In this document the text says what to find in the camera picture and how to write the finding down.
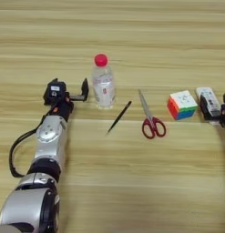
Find white remote control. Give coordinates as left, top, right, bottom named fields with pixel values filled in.
left=195, top=86, right=222, bottom=126

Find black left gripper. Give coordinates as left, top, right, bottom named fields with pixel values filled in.
left=48, top=77, right=89, bottom=122

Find clear bottle with red cap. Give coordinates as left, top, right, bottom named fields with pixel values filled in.
left=91, top=53, right=117, bottom=110

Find red handled scissors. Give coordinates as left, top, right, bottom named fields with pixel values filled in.
left=138, top=88, right=167, bottom=140

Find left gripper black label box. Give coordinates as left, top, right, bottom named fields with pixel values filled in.
left=43, top=80, right=67, bottom=106

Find colourful puzzle cube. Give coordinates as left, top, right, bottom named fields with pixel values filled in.
left=167, top=89, right=199, bottom=121

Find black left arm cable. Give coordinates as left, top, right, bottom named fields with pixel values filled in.
left=8, top=112, right=56, bottom=178

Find black pen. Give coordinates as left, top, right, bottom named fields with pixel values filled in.
left=106, top=100, right=133, bottom=136

